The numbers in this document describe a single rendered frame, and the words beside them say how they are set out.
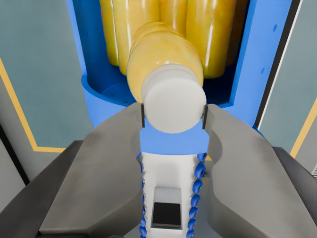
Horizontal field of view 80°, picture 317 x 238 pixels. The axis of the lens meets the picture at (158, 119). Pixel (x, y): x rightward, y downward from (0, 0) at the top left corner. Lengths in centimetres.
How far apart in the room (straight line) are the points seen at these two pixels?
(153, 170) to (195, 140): 49
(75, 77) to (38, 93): 38
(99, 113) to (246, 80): 17
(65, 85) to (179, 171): 129
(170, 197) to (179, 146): 52
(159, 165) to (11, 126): 182
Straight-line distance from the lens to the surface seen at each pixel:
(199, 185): 69
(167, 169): 69
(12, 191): 255
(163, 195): 74
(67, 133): 201
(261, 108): 156
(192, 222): 87
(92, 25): 37
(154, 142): 22
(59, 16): 161
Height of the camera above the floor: 141
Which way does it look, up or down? 58 degrees down
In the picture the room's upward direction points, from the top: 172 degrees counter-clockwise
